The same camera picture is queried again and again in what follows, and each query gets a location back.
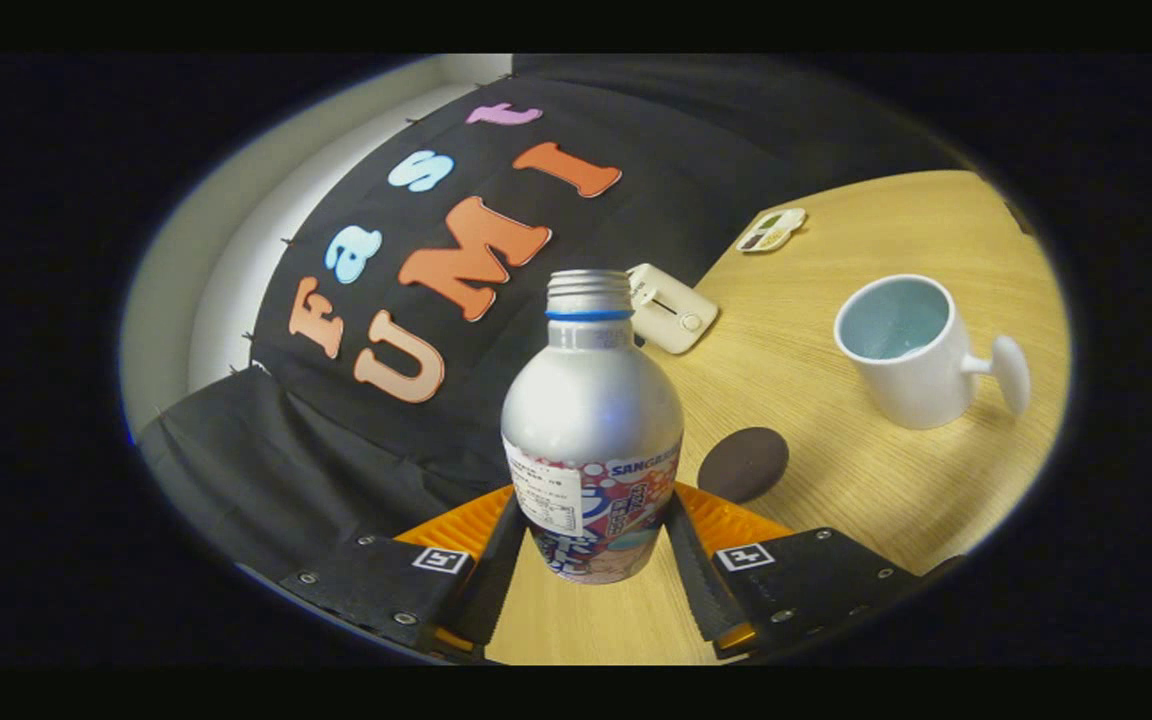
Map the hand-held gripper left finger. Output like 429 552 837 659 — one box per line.
271 484 529 663

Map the dark brown round coaster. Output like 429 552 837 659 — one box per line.
697 427 790 504

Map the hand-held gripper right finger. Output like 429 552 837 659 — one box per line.
663 483 967 661

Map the white divided condiment tray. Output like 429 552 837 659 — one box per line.
735 207 808 254

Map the wooden table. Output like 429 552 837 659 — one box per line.
484 170 1072 666

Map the silver juice bottle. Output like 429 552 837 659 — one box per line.
501 269 685 585

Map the white cup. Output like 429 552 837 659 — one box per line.
833 274 1032 431

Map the white toaster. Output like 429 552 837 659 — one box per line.
626 263 720 355

